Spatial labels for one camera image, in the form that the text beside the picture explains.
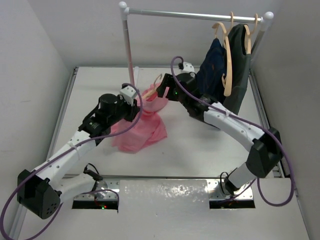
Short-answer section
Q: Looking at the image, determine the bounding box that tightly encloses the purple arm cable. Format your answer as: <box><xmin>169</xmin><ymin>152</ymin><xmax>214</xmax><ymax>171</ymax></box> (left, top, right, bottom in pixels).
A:
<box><xmin>170</xmin><ymin>56</ymin><xmax>295</xmax><ymax>207</ymax></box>
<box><xmin>0</xmin><ymin>82</ymin><xmax>144</xmax><ymax>240</ymax></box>

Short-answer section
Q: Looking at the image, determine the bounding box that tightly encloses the dark grey t shirt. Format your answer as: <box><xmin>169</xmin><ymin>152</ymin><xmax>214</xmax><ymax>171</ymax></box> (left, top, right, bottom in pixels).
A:
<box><xmin>221</xmin><ymin>24</ymin><xmax>251</xmax><ymax>115</ymax></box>

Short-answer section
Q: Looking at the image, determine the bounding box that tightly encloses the black left base cable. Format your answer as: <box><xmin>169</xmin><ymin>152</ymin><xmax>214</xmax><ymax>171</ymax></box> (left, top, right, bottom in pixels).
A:
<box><xmin>83</xmin><ymin>163</ymin><xmax>103</xmax><ymax>181</ymax></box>

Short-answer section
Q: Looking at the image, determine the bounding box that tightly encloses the beige plastic hanger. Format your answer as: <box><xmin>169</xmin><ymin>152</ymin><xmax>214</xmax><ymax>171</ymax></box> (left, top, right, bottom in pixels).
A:
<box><xmin>142</xmin><ymin>73</ymin><xmax>163</xmax><ymax>100</ymax></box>

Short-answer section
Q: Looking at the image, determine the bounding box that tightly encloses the black base cable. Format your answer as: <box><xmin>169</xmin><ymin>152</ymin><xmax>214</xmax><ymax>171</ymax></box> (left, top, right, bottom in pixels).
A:
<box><xmin>83</xmin><ymin>163</ymin><xmax>103</xmax><ymax>181</ymax></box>
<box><xmin>218</xmin><ymin>171</ymin><xmax>232</xmax><ymax>195</ymax></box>

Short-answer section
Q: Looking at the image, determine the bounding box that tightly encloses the pink t shirt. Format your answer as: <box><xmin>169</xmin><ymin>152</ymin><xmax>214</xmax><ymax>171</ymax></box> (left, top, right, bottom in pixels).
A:
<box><xmin>111</xmin><ymin>84</ymin><xmax>169</xmax><ymax>153</ymax></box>

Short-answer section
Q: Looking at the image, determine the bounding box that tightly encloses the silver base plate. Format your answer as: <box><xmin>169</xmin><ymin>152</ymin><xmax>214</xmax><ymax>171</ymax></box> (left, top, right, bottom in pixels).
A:
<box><xmin>205</xmin><ymin>178</ymin><xmax>254</xmax><ymax>201</ymax></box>
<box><xmin>73</xmin><ymin>178</ymin><xmax>120</xmax><ymax>201</ymax></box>

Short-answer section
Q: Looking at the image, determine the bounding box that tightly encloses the black right base cable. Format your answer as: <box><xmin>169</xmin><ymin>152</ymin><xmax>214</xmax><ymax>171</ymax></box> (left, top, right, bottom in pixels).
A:
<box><xmin>218</xmin><ymin>171</ymin><xmax>232</xmax><ymax>195</ymax></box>

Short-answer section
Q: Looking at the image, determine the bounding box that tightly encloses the navy blue shirt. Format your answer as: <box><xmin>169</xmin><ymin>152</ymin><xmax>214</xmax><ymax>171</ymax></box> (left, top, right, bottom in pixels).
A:
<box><xmin>196</xmin><ymin>38</ymin><xmax>227</xmax><ymax>103</ymax></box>

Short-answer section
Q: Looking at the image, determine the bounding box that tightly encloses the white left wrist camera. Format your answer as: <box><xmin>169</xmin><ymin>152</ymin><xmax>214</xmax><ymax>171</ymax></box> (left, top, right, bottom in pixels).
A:
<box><xmin>119</xmin><ymin>84</ymin><xmax>137</xmax><ymax>106</ymax></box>

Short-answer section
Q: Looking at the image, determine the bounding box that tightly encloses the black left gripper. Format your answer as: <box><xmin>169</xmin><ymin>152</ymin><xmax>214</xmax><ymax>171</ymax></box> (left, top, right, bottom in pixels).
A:
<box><xmin>106</xmin><ymin>93</ymin><xmax>139</xmax><ymax>125</ymax></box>

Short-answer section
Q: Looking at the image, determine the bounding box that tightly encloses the beige hanger with grey shirt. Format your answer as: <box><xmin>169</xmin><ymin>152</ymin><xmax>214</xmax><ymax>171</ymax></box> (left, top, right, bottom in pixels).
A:
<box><xmin>244</xmin><ymin>13</ymin><xmax>258</xmax><ymax>55</ymax></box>

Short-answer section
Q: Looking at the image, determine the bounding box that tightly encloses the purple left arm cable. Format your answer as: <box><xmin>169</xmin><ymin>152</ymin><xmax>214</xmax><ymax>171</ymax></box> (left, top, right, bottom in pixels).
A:
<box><xmin>0</xmin><ymin>82</ymin><xmax>144</xmax><ymax>240</ymax></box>

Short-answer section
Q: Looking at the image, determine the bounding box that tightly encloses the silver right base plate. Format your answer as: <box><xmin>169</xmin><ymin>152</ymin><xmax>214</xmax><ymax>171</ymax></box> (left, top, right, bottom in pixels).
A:
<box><xmin>205</xmin><ymin>178</ymin><xmax>254</xmax><ymax>201</ymax></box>

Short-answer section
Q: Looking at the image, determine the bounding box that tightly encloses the beige hanger with navy shirt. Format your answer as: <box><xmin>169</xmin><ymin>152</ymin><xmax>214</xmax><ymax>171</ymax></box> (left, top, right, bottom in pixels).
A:
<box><xmin>212</xmin><ymin>11</ymin><xmax>234</xmax><ymax>97</ymax></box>

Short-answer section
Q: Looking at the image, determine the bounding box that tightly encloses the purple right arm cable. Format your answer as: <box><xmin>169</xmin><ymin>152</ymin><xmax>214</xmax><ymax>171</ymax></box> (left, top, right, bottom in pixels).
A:
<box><xmin>170</xmin><ymin>56</ymin><xmax>295</xmax><ymax>207</ymax></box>

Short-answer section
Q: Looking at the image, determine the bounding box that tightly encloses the white clothes rack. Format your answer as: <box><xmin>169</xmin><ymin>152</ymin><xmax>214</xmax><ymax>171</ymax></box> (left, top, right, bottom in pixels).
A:
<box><xmin>118</xmin><ymin>1</ymin><xmax>274</xmax><ymax>84</ymax></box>

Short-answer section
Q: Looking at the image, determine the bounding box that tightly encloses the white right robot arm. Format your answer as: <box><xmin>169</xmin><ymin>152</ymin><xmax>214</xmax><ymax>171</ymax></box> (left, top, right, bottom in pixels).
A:
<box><xmin>156</xmin><ymin>72</ymin><xmax>283</xmax><ymax>195</ymax></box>

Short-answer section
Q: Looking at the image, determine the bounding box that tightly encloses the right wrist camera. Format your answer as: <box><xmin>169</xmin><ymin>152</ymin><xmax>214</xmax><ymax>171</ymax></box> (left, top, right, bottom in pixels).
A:
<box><xmin>178</xmin><ymin>61</ymin><xmax>195</xmax><ymax>73</ymax></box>

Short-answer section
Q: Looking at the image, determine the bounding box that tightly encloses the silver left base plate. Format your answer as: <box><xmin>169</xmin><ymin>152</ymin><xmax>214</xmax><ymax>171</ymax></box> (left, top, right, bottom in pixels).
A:
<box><xmin>73</xmin><ymin>178</ymin><xmax>120</xmax><ymax>201</ymax></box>

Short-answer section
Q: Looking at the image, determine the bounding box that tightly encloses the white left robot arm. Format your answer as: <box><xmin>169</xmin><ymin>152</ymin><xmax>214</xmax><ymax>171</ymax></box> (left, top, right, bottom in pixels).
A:
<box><xmin>17</xmin><ymin>91</ymin><xmax>141</xmax><ymax>220</ymax></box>

